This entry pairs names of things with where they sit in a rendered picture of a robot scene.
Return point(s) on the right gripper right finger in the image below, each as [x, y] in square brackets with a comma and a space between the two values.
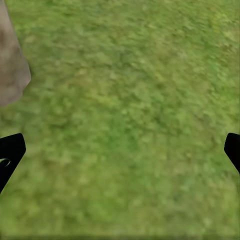
[232, 149]

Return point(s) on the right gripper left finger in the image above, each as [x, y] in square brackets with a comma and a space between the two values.
[12, 149]

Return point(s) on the tree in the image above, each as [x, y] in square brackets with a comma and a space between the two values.
[14, 69]

